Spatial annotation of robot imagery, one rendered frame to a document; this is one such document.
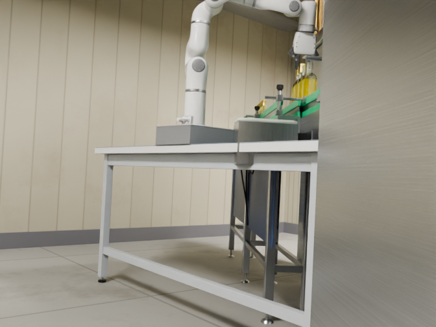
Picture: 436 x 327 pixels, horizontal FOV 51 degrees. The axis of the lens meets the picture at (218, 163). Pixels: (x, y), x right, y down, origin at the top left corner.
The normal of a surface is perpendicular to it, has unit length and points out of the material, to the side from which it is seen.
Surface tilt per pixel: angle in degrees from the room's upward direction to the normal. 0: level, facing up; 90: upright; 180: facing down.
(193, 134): 90
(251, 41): 90
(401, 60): 90
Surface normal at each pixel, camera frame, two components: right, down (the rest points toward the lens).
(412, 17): -1.00, -0.05
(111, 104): 0.64, 0.01
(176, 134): -0.77, -0.06
